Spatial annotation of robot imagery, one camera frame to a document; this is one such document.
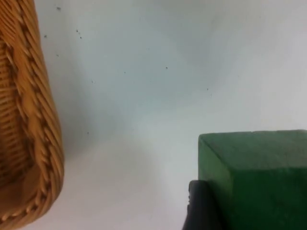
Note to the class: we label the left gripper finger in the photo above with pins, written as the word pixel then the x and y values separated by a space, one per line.
pixel 200 208

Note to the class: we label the green cube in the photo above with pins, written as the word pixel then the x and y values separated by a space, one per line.
pixel 254 172

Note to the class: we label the pale brown wicker basket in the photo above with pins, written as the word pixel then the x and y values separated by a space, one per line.
pixel 36 119

